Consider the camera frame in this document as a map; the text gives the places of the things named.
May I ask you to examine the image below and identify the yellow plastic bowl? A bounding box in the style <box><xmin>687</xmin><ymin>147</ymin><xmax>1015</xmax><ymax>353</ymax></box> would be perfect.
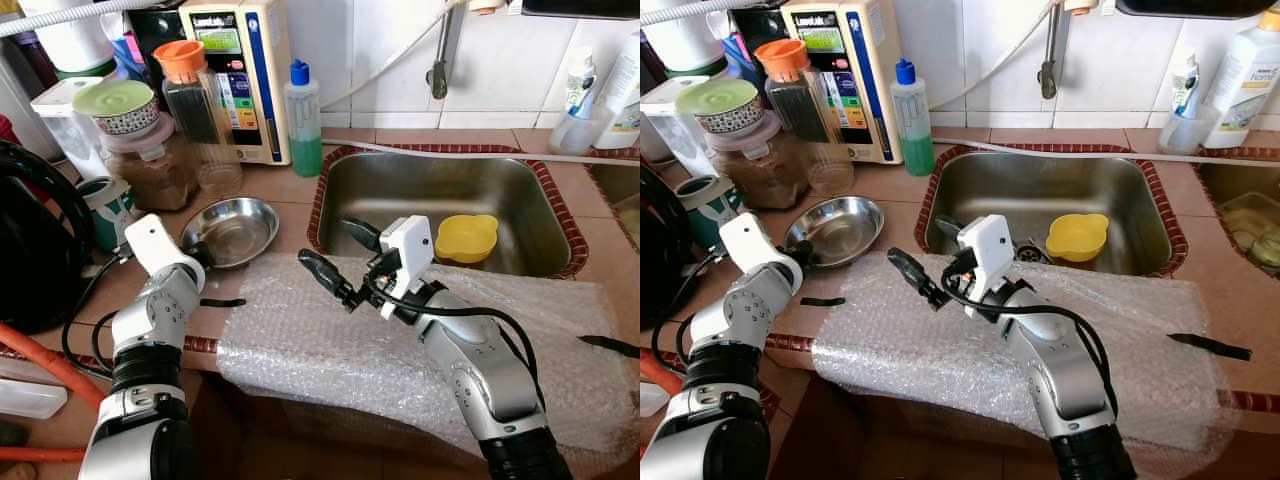
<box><xmin>435</xmin><ymin>214</ymin><xmax>499</xmax><ymax>265</ymax></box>
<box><xmin>1045</xmin><ymin>213</ymin><xmax>1111</xmax><ymax>264</ymax></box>

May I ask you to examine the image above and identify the shallow steel bowl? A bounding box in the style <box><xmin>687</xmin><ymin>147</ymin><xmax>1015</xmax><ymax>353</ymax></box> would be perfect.
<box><xmin>180</xmin><ymin>197</ymin><xmax>280</xmax><ymax>270</ymax></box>
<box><xmin>783</xmin><ymin>195</ymin><xmax>886</xmax><ymax>269</ymax></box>

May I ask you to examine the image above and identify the steel sink basin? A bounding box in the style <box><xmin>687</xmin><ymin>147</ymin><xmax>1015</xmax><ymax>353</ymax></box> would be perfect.
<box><xmin>590</xmin><ymin>160</ymin><xmax>641</xmax><ymax>251</ymax></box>
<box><xmin>1195</xmin><ymin>160</ymin><xmax>1280</xmax><ymax>276</ymax></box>
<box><xmin>915</xmin><ymin>145</ymin><xmax>1189</xmax><ymax>279</ymax></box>
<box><xmin>308</xmin><ymin>145</ymin><xmax>589</xmax><ymax>279</ymax></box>

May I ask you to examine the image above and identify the clear bubble wrap sheet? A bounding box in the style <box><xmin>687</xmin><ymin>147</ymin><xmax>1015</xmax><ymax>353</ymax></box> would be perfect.
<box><xmin>215</xmin><ymin>252</ymin><xmax>641</xmax><ymax>471</ymax></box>
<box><xmin>812</xmin><ymin>252</ymin><xmax>1241</xmax><ymax>471</ymax></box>

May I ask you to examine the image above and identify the clear drinking glass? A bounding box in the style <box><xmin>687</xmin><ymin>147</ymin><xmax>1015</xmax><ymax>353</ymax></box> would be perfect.
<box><xmin>805</xmin><ymin>150</ymin><xmax>856</xmax><ymax>198</ymax></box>
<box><xmin>195</xmin><ymin>150</ymin><xmax>244</xmax><ymax>198</ymax></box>

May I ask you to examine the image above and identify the brown powder jar pink lid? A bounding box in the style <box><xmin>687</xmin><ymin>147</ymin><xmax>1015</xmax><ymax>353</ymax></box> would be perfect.
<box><xmin>705</xmin><ymin>112</ymin><xmax>806</xmax><ymax>211</ymax></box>
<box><xmin>100</xmin><ymin>112</ymin><xmax>201</xmax><ymax>211</ymax></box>

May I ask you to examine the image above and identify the green dish soap bottle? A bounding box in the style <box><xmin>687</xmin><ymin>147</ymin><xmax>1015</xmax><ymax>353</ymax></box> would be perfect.
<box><xmin>284</xmin><ymin>60</ymin><xmax>324</xmax><ymax>178</ymax></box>
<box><xmin>890</xmin><ymin>58</ymin><xmax>936</xmax><ymax>178</ymax></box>

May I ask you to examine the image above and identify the green and white mug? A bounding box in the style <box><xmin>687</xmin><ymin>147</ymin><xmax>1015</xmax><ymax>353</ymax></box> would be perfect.
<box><xmin>677</xmin><ymin>175</ymin><xmax>743</xmax><ymax>251</ymax></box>
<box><xmin>78</xmin><ymin>177</ymin><xmax>136</xmax><ymax>251</ymax></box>

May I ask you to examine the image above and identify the black kettle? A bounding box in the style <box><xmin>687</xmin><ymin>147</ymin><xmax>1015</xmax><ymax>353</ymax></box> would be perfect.
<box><xmin>640</xmin><ymin>165</ymin><xmax>696</xmax><ymax>331</ymax></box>
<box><xmin>0</xmin><ymin>140</ymin><xmax>96</xmax><ymax>336</ymax></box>

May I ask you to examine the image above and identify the glass jar with orange lid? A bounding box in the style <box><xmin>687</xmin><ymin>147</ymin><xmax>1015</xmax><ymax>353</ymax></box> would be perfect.
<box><xmin>153</xmin><ymin>40</ymin><xmax>236</xmax><ymax>151</ymax></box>
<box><xmin>755</xmin><ymin>38</ymin><xmax>841</xmax><ymax>151</ymax></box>

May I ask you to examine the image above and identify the thin white counter pipe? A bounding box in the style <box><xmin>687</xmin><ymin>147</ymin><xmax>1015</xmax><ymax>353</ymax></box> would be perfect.
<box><xmin>325</xmin><ymin>135</ymin><xmax>641</xmax><ymax>166</ymax></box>
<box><xmin>935</xmin><ymin>135</ymin><xmax>1280</xmax><ymax>166</ymax></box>

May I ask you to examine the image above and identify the patterned container with green lid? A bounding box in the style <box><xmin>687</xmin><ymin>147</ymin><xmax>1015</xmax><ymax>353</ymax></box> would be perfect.
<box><xmin>674</xmin><ymin>78</ymin><xmax>761</xmax><ymax>136</ymax></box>
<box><xmin>72</xmin><ymin>78</ymin><xmax>161</xmax><ymax>136</ymax></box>

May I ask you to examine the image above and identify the beige water ionizer appliance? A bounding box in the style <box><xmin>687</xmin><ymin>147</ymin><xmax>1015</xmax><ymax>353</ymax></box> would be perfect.
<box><xmin>178</xmin><ymin>0</ymin><xmax>293</xmax><ymax>166</ymax></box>
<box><xmin>780</xmin><ymin>0</ymin><xmax>901</xmax><ymax>166</ymax></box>

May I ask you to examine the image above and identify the white translucent plastic container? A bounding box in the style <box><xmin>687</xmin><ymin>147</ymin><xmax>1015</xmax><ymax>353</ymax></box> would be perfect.
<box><xmin>640</xmin><ymin>75</ymin><xmax>716</xmax><ymax>181</ymax></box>
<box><xmin>30</xmin><ymin>77</ymin><xmax>111</xmax><ymax>181</ymax></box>

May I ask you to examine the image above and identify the blue plastic packet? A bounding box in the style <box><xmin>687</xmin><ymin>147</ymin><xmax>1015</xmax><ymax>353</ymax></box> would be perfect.
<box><xmin>110</xmin><ymin>35</ymin><xmax>151</xmax><ymax>81</ymax></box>
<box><xmin>720</xmin><ymin>35</ymin><xmax>756</xmax><ymax>81</ymax></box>

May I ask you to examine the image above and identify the white detergent bottle orange cap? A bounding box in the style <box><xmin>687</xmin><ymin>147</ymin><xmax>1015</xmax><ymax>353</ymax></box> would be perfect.
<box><xmin>1203</xmin><ymin>10</ymin><xmax>1280</xmax><ymax>149</ymax></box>
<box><xmin>600</xmin><ymin>30</ymin><xmax>641</xmax><ymax>151</ymax></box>

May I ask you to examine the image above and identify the clear plastic cup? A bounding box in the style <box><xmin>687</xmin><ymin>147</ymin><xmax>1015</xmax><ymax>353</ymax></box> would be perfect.
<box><xmin>548</xmin><ymin>103</ymin><xmax>613</xmax><ymax>156</ymax></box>
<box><xmin>1158</xmin><ymin>103</ymin><xmax>1221</xmax><ymax>156</ymax></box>

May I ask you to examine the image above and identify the white jug with green base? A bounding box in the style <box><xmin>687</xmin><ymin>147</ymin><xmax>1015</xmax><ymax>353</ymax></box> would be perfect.
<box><xmin>640</xmin><ymin>0</ymin><xmax>721</xmax><ymax>76</ymax></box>
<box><xmin>35</xmin><ymin>0</ymin><xmax>119</xmax><ymax>81</ymax></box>

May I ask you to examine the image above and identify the clear glass food container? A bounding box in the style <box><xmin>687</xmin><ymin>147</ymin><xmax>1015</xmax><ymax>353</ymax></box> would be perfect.
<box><xmin>1220</xmin><ymin>192</ymin><xmax>1280</xmax><ymax>256</ymax></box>

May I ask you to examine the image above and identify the black hanging pan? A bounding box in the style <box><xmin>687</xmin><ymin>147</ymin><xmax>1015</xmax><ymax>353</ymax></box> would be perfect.
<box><xmin>1115</xmin><ymin>0</ymin><xmax>1280</xmax><ymax>19</ymax></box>
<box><xmin>520</xmin><ymin>0</ymin><xmax>641</xmax><ymax>19</ymax></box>

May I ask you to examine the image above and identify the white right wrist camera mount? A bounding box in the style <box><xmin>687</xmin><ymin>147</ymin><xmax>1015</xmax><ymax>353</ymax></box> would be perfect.
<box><xmin>957</xmin><ymin>214</ymin><xmax>1013</xmax><ymax>321</ymax></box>
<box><xmin>378</xmin><ymin>215</ymin><xmax>434</xmax><ymax>321</ymax></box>

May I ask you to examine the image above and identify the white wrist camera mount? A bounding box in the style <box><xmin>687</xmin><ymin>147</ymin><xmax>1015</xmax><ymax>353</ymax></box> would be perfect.
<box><xmin>125</xmin><ymin>213</ymin><xmax>206</xmax><ymax>291</ymax></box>
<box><xmin>957</xmin><ymin>214</ymin><xmax>1013</xmax><ymax>321</ymax></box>
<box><xmin>378</xmin><ymin>215</ymin><xmax>434</xmax><ymax>321</ymax></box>
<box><xmin>718</xmin><ymin>212</ymin><xmax>804</xmax><ymax>291</ymax></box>

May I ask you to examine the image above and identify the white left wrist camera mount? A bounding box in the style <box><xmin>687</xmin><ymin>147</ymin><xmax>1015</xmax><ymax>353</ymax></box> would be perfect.
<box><xmin>718</xmin><ymin>212</ymin><xmax>804</xmax><ymax>291</ymax></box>
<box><xmin>125</xmin><ymin>213</ymin><xmax>206</xmax><ymax>291</ymax></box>

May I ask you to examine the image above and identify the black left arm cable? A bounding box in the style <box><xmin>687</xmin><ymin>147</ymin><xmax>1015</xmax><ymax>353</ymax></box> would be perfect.
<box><xmin>650</xmin><ymin>255</ymin><xmax>731</xmax><ymax>376</ymax></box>
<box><xmin>60</xmin><ymin>255</ymin><xmax>136</xmax><ymax>381</ymax></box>

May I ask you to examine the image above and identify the white ionizer hose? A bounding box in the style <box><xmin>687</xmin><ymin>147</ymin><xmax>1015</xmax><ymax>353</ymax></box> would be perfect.
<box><xmin>930</xmin><ymin>0</ymin><xmax>1051</xmax><ymax>109</ymax></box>
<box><xmin>322</xmin><ymin>0</ymin><xmax>446</xmax><ymax>109</ymax></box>

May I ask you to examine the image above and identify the orange hose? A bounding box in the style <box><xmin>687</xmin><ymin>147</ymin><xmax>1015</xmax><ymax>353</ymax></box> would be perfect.
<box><xmin>640</xmin><ymin>350</ymin><xmax>686</xmax><ymax>396</ymax></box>
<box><xmin>0</xmin><ymin>322</ymin><xmax>106</xmax><ymax>463</ymax></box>

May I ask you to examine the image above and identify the steel wall faucet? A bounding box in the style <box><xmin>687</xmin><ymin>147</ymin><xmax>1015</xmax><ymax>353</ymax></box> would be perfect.
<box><xmin>1038</xmin><ymin>0</ymin><xmax>1076</xmax><ymax>99</ymax></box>
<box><xmin>428</xmin><ymin>0</ymin><xmax>469</xmax><ymax>99</ymax></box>

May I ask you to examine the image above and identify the grey corrugated hose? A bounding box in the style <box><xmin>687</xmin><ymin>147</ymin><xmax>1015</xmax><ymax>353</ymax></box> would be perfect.
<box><xmin>0</xmin><ymin>0</ymin><xmax>186</xmax><ymax>39</ymax></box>
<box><xmin>640</xmin><ymin>0</ymin><xmax>791</xmax><ymax>26</ymax></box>

